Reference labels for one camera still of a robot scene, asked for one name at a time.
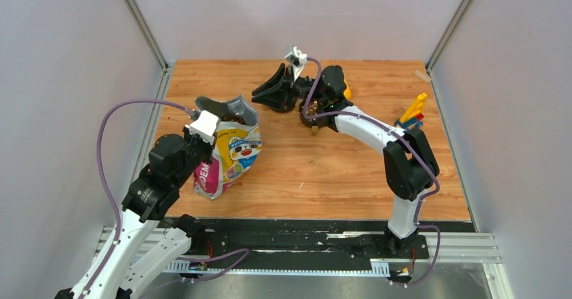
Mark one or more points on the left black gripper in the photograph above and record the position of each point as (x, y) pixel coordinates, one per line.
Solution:
(209, 146)

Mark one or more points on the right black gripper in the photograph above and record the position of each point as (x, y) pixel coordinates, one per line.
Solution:
(274, 99)

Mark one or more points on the pet food bag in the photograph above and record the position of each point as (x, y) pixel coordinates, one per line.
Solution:
(238, 145)

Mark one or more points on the yellow plastic scoop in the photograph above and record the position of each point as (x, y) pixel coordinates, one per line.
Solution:
(347, 93)

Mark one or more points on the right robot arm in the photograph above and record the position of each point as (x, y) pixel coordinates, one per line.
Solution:
(410, 166)

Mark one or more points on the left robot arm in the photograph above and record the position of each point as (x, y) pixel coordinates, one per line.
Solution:
(116, 273)

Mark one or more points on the black bowl right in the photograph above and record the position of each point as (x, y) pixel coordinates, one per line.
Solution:
(309, 117)

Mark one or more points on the colourful toy block figure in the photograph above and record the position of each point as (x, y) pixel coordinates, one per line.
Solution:
(413, 116)

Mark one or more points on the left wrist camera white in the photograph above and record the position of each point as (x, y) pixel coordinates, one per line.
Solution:
(205, 125)

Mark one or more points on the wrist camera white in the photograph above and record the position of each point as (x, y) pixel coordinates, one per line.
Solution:
(205, 125)
(297, 60)

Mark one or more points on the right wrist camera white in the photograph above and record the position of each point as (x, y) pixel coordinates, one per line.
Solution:
(297, 60)

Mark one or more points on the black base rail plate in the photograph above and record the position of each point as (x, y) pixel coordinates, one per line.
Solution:
(304, 244)

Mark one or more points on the left aluminium frame post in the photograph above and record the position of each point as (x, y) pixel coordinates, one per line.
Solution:
(147, 34)

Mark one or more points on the aluminium frame post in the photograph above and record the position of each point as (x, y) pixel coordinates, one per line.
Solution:
(147, 34)
(448, 33)

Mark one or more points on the right aluminium frame post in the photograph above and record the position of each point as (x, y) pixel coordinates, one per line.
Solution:
(448, 33)

